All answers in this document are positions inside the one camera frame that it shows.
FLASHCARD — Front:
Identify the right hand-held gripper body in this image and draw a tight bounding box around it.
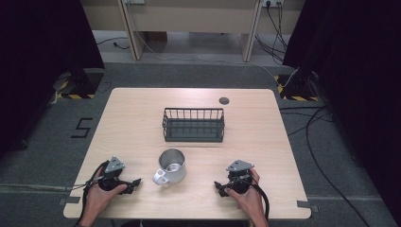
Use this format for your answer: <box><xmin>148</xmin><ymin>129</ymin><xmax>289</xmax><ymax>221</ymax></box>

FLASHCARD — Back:
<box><xmin>225</xmin><ymin>159</ymin><xmax>255</xmax><ymax>195</ymax></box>

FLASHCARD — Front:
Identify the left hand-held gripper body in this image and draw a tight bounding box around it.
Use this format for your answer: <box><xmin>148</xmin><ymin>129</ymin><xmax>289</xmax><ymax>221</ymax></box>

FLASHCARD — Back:
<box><xmin>97</xmin><ymin>156</ymin><xmax>134</xmax><ymax>192</ymax></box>

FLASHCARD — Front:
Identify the metal cup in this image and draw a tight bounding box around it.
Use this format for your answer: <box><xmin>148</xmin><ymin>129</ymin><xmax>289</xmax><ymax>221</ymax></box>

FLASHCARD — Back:
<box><xmin>152</xmin><ymin>148</ymin><xmax>187</xmax><ymax>186</ymax></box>

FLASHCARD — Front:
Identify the black wire basket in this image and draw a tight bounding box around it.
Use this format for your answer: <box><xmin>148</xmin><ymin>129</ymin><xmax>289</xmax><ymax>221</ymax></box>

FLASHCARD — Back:
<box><xmin>162</xmin><ymin>107</ymin><xmax>226</xmax><ymax>143</ymax></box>

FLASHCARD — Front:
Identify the person's right hand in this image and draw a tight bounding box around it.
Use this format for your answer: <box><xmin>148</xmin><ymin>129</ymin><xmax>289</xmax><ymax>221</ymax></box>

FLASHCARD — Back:
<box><xmin>224</xmin><ymin>168</ymin><xmax>265</xmax><ymax>218</ymax></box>

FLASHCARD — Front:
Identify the person's left hand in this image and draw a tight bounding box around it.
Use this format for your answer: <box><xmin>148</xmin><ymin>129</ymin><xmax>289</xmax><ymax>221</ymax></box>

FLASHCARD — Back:
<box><xmin>84</xmin><ymin>166</ymin><xmax>129</xmax><ymax>216</ymax></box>

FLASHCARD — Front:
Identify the grey tape strip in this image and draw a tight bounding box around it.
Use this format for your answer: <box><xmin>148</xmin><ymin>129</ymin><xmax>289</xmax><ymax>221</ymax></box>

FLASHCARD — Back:
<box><xmin>58</xmin><ymin>196</ymin><xmax>81</xmax><ymax>206</ymax></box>
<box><xmin>296</xmin><ymin>200</ymin><xmax>320</xmax><ymax>213</ymax></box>

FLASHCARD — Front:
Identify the black stand base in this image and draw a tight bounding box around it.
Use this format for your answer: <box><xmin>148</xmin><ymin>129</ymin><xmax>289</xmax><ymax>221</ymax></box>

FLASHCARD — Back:
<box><xmin>274</xmin><ymin>70</ymin><xmax>320</xmax><ymax>102</ymax></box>
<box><xmin>58</xmin><ymin>71</ymin><xmax>105</xmax><ymax>100</ymax></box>

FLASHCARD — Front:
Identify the black curtain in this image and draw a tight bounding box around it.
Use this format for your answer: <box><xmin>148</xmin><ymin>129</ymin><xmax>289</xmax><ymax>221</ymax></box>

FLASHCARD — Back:
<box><xmin>0</xmin><ymin>0</ymin><xmax>106</xmax><ymax>159</ymax></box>
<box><xmin>283</xmin><ymin>0</ymin><xmax>401</xmax><ymax>226</ymax></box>

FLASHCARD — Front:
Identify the beige desk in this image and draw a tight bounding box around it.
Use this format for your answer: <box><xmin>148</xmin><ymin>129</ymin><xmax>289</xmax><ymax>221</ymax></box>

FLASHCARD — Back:
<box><xmin>79</xmin><ymin>0</ymin><xmax>305</xmax><ymax>62</ymax></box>

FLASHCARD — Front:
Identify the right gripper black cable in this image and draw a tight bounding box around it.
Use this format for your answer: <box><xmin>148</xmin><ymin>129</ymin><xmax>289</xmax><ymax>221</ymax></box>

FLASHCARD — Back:
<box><xmin>249</xmin><ymin>176</ymin><xmax>270</xmax><ymax>221</ymax></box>

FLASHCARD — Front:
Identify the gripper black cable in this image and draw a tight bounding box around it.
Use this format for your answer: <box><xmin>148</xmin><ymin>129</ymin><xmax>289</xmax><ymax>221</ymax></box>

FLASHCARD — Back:
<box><xmin>249</xmin><ymin>176</ymin><xmax>270</xmax><ymax>221</ymax></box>
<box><xmin>65</xmin><ymin>160</ymin><xmax>111</xmax><ymax>226</ymax></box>

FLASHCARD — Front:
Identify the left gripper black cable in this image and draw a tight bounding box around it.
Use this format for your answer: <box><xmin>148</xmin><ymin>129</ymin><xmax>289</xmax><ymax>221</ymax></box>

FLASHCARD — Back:
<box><xmin>65</xmin><ymin>160</ymin><xmax>111</xmax><ymax>226</ymax></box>

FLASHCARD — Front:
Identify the black floor cable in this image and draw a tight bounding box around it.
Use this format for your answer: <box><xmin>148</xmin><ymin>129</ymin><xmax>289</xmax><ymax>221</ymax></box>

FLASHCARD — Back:
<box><xmin>96</xmin><ymin>37</ymin><xmax>131</xmax><ymax>51</ymax></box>
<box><xmin>279</xmin><ymin>105</ymin><xmax>372</xmax><ymax>227</ymax></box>

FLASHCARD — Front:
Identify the bundle of black cables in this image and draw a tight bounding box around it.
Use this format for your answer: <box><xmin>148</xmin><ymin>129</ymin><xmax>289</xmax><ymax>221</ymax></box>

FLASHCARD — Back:
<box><xmin>254</xmin><ymin>1</ymin><xmax>288</xmax><ymax>65</ymax></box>

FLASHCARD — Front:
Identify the wall power socket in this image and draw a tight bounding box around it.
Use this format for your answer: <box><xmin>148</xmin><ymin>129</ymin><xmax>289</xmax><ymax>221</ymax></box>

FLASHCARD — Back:
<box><xmin>261</xmin><ymin>0</ymin><xmax>285</xmax><ymax>9</ymax></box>

